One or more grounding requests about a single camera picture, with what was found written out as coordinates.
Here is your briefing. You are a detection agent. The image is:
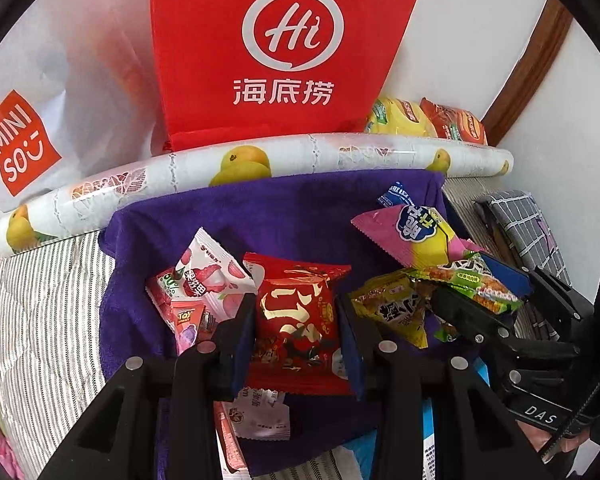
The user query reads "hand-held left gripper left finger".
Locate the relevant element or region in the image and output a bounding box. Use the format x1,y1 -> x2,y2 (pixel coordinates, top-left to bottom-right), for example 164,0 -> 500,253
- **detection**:
40,305 -> 258,480

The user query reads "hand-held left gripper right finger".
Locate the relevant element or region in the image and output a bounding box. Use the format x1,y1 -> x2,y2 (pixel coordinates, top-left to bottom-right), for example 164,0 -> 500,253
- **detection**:
337,302 -> 551,480

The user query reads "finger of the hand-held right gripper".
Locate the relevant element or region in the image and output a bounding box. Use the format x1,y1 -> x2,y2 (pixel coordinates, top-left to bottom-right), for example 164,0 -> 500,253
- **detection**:
429,287 -> 581,358
479,254 -> 595,322

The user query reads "green snack packet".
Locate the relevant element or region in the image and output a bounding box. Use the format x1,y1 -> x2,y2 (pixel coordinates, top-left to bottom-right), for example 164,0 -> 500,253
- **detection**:
407,265 -> 523,343

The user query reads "yellow snack packet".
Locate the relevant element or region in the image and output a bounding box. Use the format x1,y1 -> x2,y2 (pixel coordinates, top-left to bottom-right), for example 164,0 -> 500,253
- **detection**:
349,270 -> 431,348

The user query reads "pink white snack packet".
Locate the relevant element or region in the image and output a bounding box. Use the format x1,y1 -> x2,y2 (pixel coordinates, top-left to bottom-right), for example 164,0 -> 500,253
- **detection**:
175,227 -> 261,323

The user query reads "pink yellow snack bag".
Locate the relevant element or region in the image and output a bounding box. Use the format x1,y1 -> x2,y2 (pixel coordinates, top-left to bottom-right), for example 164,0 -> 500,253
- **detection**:
351,202 -> 481,268

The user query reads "small blue snack packet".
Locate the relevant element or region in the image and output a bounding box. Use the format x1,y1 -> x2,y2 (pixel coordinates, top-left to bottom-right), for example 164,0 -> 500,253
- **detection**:
378,182 -> 413,208

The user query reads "purple cloth basket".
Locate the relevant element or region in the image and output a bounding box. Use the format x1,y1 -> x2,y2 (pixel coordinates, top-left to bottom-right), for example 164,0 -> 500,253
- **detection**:
99,167 -> 451,480

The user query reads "person's right hand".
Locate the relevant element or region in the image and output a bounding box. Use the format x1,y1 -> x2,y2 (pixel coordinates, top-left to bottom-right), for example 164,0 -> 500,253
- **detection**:
517,417 -> 588,468

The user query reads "grey checked folded cloth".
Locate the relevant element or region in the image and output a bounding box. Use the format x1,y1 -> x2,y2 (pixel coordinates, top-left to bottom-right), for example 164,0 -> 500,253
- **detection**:
472,189 -> 567,341

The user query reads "white red snack packet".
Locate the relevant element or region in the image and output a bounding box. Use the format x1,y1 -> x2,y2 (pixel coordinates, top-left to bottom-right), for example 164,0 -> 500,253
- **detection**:
214,389 -> 292,476

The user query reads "blue tissue pack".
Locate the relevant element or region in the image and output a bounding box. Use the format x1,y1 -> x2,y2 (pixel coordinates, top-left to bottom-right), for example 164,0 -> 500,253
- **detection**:
330,360 -> 491,480

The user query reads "orange chip bag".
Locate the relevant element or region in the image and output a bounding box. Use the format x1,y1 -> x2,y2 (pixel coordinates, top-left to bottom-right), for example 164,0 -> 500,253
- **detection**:
420,99 -> 488,146

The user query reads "yellow chip bag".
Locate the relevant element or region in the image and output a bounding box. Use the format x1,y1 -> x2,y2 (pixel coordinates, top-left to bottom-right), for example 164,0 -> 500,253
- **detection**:
364,97 -> 437,137

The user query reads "fruit-print paper roll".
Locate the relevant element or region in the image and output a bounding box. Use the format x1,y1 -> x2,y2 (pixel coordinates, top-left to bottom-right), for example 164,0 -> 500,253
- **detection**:
0,131 -> 512,257

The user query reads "striped bed quilt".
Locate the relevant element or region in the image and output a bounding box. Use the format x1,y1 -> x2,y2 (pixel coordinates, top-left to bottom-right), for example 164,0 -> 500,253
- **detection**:
0,180 -> 531,480

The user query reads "red paper bag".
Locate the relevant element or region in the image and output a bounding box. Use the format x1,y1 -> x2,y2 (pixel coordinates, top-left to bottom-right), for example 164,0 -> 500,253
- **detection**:
149,0 -> 431,152

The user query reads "white plastic shopping bag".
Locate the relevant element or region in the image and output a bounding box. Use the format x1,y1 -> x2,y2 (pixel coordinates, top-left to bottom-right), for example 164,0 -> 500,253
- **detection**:
0,0 -> 171,213

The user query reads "black cable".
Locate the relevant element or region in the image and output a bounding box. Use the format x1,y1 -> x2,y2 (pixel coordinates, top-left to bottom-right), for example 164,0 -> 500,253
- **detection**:
555,352 -> 600,458

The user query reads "brown wooden door frame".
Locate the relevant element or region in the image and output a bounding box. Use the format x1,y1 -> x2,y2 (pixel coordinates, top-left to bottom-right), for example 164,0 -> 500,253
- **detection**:
481,0 -> 573,133

